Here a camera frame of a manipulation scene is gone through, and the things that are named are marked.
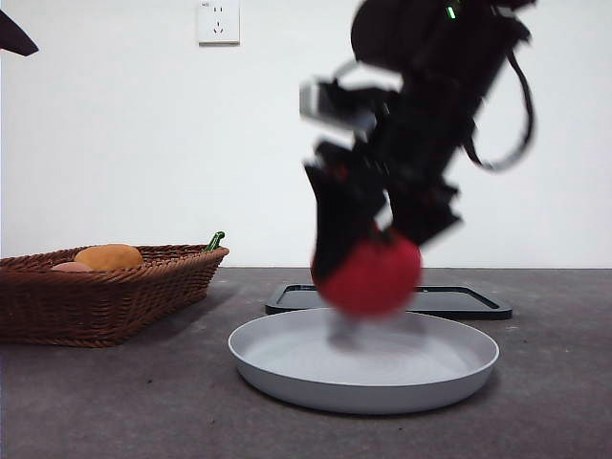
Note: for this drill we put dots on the dark rectangular tray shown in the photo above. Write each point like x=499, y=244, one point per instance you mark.
x=454, y=301

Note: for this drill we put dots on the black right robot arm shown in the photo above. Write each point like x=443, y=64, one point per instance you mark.
x=430, y=72

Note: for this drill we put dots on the white wall socket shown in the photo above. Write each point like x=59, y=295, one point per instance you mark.
x=219, y=28

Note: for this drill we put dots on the pale grey right camera box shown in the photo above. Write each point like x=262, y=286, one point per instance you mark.
x=318, y=100

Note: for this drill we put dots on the red tomato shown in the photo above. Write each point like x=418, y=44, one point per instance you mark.
x=378, y=282

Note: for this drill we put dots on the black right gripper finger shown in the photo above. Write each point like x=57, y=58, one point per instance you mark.
x=421, y=220
x=344, y=220

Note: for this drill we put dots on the pinkish brown egg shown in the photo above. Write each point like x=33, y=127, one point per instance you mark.
x=72, y=268

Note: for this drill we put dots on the brown wicker basket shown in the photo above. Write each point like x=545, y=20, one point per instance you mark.
x=95, y=306

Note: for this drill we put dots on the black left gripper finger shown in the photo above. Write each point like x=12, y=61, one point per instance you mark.
x=14, y=38

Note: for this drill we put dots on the white round plate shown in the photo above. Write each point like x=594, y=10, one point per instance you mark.
x=363, y=378

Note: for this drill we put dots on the green pepper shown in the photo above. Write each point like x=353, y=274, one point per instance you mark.
x=215, y=241

